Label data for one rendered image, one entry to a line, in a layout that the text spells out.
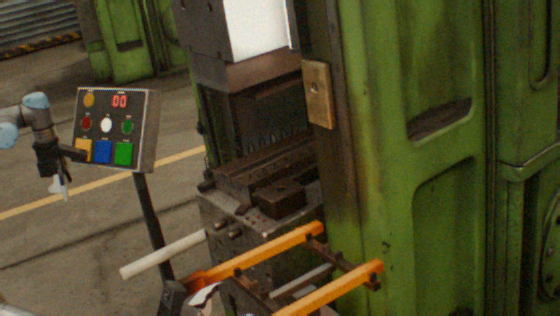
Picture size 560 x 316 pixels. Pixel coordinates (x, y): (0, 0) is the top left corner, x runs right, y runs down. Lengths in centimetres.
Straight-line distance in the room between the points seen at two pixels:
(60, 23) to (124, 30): 314
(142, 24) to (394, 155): 530
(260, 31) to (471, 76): 58
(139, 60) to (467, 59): 528
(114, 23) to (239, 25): 510
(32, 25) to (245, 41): 816
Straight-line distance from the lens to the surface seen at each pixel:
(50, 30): 971
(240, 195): 185
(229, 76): 167
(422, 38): 163
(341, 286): 137
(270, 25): 166
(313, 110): 160
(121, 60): 669
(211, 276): 147
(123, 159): 215
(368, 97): 147
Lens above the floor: 180
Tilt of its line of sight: 25 degrees down
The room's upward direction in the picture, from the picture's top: 9 degrees counter-clockwise
